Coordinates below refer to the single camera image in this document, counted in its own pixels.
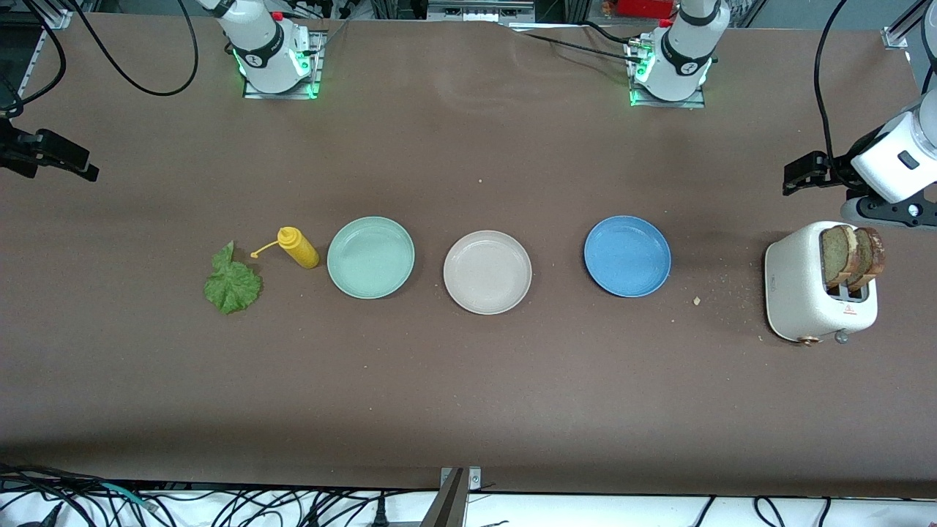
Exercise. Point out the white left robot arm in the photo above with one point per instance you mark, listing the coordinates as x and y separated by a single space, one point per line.
673 84

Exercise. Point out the blue round plate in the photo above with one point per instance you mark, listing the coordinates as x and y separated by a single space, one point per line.
627 256

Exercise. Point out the beige round plate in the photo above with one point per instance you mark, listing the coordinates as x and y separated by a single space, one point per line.
487 272

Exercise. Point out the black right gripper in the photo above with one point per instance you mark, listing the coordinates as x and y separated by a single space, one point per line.
20 151

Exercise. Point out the mint green round plate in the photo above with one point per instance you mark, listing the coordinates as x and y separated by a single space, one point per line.
370 258

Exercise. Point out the brown bread slice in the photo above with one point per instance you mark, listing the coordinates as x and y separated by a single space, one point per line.
834 256
872 256

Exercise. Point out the grey equipment box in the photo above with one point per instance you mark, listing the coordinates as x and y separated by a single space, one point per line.
476 11

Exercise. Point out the red box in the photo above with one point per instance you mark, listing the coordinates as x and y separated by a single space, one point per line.
644 7

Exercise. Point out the yellow mustard squeeze bottle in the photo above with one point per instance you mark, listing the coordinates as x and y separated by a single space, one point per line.
300 250

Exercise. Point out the aluminium frame strut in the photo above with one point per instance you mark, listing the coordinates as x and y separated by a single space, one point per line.
894 38
57 20

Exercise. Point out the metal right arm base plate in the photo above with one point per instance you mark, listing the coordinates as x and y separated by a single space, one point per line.
316 73

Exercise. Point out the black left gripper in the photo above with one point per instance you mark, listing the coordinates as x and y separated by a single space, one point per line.
833 173

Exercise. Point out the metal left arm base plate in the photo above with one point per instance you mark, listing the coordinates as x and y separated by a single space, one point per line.
688 105

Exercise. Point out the green lettuce leaf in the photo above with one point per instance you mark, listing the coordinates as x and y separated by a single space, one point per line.
234 289

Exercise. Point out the black power plug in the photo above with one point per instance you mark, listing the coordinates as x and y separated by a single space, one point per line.
380 516

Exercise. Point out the metal table bracket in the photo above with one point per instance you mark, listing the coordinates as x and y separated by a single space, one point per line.
450 505

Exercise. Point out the white two-slot toaster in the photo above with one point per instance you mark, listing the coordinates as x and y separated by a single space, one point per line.
794 285

